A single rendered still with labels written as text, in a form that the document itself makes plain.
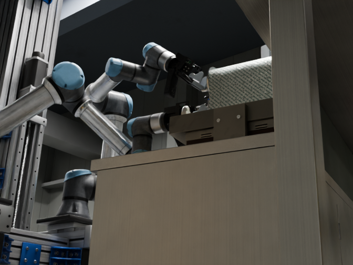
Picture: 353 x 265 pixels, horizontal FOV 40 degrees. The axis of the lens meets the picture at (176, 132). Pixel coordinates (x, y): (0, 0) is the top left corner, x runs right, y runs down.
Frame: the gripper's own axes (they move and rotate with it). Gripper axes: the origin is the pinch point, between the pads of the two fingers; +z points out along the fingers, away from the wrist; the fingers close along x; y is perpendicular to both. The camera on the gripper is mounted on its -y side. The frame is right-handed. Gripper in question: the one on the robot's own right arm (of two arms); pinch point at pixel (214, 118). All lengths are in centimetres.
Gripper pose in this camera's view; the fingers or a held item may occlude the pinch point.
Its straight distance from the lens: 173.6
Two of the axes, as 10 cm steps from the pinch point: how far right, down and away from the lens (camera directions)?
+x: 4.9, 3.4, 8.1
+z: 8.7, -1.5, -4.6
